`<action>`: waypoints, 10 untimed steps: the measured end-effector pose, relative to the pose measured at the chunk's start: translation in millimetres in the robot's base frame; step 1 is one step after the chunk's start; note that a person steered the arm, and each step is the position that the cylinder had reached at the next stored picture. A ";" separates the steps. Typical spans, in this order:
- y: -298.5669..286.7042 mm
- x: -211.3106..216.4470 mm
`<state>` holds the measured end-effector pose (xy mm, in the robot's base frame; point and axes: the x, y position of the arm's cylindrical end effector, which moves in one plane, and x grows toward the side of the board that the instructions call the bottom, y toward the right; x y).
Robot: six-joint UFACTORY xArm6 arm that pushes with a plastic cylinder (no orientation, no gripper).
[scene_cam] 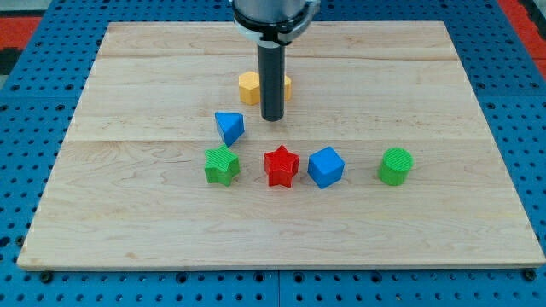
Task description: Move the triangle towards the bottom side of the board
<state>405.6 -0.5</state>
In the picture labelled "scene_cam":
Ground blue triangle block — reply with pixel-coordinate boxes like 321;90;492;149
214;112;245;147

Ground wooden board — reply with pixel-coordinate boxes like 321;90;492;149
18;21;545;271

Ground red star block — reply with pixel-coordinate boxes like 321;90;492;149
264;145;299;188

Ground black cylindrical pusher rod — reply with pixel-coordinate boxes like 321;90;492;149
258;46;285;122

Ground blue cube block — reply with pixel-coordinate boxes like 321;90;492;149
307;147;346;189

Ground yellow hexagon block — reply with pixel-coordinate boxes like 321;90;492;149
238;71;292;105

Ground green star block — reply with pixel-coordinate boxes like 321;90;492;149
204;144;241;187

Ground green cylinder block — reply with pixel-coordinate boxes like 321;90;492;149
377;148;414;186

